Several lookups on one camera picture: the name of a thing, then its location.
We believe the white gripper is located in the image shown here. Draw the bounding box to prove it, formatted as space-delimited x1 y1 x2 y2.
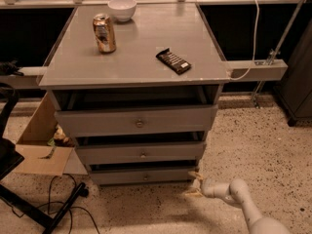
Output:
184 171 228 199

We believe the grey bottom drawer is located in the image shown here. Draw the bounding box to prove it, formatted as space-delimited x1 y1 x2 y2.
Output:
89 160 199 185

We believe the grey drawer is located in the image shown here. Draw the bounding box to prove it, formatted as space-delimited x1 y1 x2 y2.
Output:
76 138 206 165
89 160 199 185
52 98 217 137

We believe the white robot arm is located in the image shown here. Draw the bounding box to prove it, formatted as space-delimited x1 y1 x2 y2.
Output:
186 172 292 234

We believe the grey top drawer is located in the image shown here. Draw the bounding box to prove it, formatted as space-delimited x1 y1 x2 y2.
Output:
52 98 217 137

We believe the grey drawer cabinet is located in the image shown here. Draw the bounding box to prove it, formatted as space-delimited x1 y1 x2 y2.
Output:
38 2 232 187

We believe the grey middle drawer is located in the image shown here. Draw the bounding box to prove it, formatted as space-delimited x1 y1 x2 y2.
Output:
76 138 206 165

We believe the dark chocolate bar wrapper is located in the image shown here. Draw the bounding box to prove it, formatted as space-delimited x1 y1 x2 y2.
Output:
156 48 192 75

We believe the dark cabinet at right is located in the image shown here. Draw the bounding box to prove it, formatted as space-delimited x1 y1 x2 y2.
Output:
275 20 312 127

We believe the metal diagonal rod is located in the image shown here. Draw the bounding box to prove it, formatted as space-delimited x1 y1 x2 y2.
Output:
250 0 312 109

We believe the brown cardboard box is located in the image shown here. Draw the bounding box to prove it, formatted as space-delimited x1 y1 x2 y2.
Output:
14 95 87 176

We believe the gold soda can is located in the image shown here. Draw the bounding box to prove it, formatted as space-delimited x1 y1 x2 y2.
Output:
93 14 116 54

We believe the white ceramic bowl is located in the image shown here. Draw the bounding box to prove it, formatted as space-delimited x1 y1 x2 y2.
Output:
108 0 137 21

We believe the black object on beam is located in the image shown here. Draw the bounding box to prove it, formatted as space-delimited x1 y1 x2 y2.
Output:
0 60 23 76

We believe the white cable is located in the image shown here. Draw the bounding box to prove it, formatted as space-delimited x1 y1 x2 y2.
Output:
229 0 260 82

